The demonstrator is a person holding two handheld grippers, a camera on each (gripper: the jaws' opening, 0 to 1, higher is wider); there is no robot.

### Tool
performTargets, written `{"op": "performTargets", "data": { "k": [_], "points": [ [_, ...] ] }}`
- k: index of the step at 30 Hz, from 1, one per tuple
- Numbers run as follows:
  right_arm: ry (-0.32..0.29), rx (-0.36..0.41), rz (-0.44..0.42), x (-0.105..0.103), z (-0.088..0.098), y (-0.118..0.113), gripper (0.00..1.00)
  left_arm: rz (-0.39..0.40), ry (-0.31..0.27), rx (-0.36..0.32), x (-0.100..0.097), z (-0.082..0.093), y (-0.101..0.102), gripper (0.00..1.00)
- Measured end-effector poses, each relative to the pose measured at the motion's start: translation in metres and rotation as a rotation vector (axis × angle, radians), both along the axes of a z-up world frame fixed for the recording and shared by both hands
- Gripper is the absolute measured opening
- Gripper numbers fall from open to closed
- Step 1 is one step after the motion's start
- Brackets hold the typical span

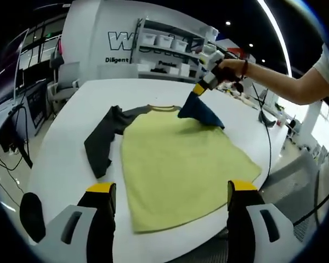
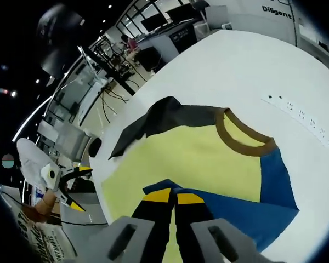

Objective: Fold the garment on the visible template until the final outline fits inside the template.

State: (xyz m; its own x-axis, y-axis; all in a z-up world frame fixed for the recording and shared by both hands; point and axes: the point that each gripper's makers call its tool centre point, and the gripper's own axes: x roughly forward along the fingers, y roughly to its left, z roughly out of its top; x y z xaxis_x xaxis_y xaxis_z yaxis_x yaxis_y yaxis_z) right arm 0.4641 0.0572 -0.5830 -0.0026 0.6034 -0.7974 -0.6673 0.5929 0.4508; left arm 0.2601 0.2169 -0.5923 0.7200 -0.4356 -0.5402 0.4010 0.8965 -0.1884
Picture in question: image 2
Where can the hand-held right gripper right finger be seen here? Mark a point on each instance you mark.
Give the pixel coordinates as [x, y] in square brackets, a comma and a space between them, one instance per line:
[200, 246]

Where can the black computer monitor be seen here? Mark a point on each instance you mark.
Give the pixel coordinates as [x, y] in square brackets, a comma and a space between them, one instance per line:
[155, 20]

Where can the person's white printed shirt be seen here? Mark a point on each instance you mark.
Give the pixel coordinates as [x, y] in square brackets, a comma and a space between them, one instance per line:
[38, 241]

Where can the person's left hand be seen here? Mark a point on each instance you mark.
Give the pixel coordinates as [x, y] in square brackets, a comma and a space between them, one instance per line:
[45, 205]

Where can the black tripod stand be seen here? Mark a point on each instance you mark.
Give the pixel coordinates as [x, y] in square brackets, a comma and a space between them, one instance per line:
[126, 85]

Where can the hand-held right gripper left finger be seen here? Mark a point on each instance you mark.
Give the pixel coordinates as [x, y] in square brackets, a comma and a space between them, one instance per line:
[148, 233]

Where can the yellow blue grey t-shirt garment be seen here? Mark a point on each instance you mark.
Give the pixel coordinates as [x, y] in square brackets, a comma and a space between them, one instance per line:
[194, 153]

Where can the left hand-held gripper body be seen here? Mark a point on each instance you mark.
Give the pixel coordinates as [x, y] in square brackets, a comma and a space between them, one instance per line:
[35, 161]

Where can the black grey desk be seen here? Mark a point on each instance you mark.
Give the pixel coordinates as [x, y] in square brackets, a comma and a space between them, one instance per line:
[164, 46]

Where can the grey mesh office chair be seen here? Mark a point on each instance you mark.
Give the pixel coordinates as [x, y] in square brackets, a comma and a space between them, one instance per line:
[215, 16]

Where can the white table socket strip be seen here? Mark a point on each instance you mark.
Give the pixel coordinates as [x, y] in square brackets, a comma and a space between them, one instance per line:
[299, 117]

